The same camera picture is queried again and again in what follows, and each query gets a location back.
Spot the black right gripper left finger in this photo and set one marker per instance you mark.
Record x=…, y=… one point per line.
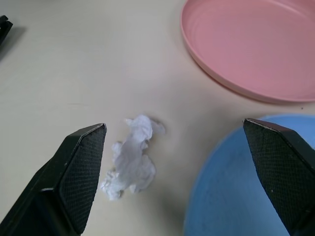
x=56, y=182

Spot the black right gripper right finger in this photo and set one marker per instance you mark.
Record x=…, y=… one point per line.
x=283, y=172

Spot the white tissue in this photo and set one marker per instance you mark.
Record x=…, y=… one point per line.
x=133, y=159

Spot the black sunglasses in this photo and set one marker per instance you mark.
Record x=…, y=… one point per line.
x=3, y=27

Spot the blue round plate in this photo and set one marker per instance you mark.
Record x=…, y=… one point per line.
x=221, y=184

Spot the pink round plate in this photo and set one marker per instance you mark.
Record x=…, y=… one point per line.
x=246, y=37

